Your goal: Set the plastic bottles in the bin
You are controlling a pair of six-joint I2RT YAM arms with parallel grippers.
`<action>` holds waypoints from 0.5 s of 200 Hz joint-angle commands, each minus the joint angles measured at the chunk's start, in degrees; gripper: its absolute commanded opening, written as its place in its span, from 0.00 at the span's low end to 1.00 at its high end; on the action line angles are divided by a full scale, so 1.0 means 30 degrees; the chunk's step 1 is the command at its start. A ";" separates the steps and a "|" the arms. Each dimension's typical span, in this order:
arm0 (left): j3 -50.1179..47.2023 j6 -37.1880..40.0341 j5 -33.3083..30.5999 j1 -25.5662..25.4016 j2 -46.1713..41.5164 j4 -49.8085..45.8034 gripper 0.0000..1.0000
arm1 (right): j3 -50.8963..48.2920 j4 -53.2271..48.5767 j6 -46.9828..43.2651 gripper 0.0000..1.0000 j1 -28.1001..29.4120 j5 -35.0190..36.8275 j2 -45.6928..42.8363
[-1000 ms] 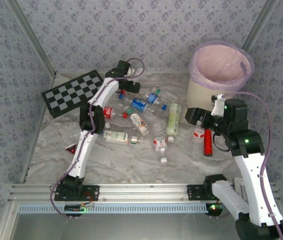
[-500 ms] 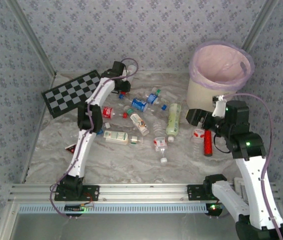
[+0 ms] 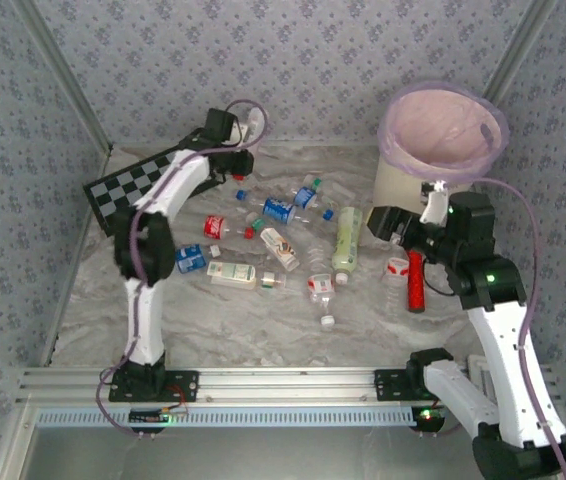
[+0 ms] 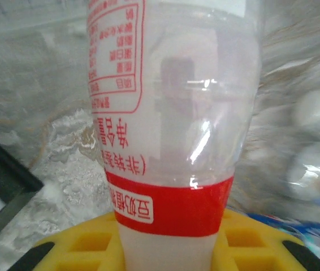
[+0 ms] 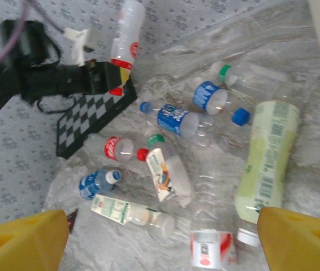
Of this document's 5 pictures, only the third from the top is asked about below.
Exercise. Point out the red label cola bottle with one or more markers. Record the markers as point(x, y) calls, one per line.
point(214, 226)

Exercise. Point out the blue label Pepsi bottle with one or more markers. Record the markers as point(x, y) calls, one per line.
point(279, 210)

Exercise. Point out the red glitter microphone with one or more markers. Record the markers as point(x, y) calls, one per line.
point(416, 285)

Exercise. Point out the small blue label bottle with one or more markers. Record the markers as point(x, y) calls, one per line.
point(305, 197)

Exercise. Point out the clear bottle red white label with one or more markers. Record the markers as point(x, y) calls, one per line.
point(397, 267)

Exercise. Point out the clear bottle green cap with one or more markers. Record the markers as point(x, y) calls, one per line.
point(317, 183)

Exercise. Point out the white label orange print bottle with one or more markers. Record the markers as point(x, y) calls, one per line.
point(278, 247)

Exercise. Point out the beige bin with pink liner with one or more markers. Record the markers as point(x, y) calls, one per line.
point(438, 130)

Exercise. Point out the crushed blue label bottle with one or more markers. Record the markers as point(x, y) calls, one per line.
point(190, 258)

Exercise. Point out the white green label bottle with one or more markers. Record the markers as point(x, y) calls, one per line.
point(230, 274)

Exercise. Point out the pale green bottle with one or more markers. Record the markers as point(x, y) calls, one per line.
point(347, 240)

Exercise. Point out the crushed clear bottle white cap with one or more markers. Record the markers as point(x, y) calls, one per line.
point(320, 284)

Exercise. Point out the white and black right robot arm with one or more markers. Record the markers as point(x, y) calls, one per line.
point(503, 360)

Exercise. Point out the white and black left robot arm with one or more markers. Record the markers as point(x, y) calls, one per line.
point(143, 320)

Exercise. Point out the black grey checkerboard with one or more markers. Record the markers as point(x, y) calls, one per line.
point(113, 192)

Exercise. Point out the small circuit board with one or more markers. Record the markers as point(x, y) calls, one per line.
point(148, 416)
point(428, 417)

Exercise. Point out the grey metal bracket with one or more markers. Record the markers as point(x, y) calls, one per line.
point(477, 367)

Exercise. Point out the aluminium frame post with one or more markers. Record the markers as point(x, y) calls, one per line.
point(517, 50)
point(68, 75)

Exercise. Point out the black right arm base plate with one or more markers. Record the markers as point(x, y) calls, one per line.
point(388, 385)

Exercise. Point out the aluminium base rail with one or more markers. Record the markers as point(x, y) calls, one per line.
point(283, 385)

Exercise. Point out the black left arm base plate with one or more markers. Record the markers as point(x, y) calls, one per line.
point(185, 387)

